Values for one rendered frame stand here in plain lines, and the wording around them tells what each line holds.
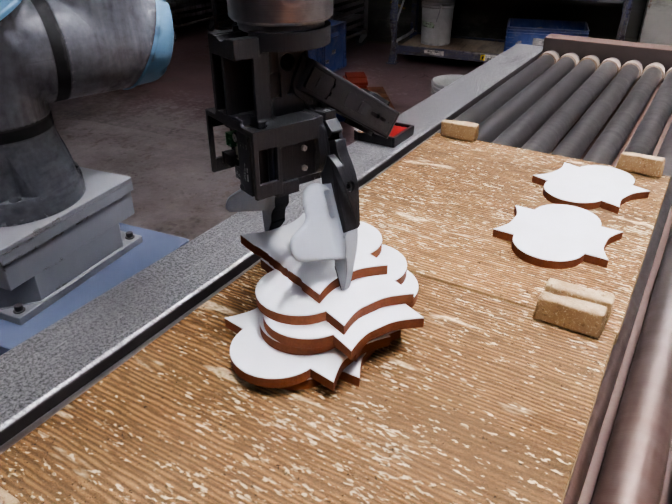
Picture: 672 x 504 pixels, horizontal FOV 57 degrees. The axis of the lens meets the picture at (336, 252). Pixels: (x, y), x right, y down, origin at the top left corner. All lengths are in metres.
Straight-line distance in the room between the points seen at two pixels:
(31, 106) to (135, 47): 0.13
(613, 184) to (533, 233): 0.19
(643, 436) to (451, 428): 0.15
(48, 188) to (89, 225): 0.07
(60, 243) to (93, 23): 0.24
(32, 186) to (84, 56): 0.15
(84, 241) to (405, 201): 0.39
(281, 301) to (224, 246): 0.25
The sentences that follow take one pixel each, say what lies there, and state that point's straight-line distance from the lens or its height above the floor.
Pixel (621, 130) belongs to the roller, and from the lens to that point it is 1.20.
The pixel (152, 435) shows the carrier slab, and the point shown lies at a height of 0.94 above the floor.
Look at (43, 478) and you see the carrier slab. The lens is 0.48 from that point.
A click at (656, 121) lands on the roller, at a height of 0.92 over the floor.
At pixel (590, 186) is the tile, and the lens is 0.87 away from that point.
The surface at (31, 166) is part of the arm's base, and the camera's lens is 0.74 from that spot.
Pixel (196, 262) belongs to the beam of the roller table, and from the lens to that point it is 0.71.
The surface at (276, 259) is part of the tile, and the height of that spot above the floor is 1.00.
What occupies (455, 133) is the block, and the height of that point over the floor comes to 0.95.
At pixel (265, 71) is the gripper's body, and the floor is 1.17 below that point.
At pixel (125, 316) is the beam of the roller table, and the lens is 0.64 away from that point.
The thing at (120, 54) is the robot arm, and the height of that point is 1.12.
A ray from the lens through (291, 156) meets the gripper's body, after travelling 0.47.
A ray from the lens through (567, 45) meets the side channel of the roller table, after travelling 1.77.
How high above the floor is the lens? 1.28
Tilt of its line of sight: 30 degrees down
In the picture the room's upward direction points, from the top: straight up
